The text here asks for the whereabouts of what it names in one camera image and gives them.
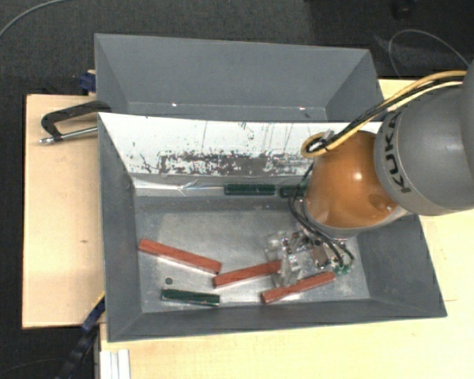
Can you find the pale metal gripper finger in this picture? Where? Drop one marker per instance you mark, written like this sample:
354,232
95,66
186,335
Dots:
287,271
275,245

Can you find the red-brown flat block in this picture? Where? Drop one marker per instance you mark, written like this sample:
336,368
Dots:
179,255
298,287
245,274

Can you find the dark green flat block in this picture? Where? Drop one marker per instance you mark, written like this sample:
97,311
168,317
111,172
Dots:
190,297
249,189
291,191

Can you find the grey metal bin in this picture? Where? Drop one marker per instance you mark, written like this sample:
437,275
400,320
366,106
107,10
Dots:
229,73

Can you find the pale wood flat board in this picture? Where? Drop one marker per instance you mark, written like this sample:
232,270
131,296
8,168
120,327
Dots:
63,219

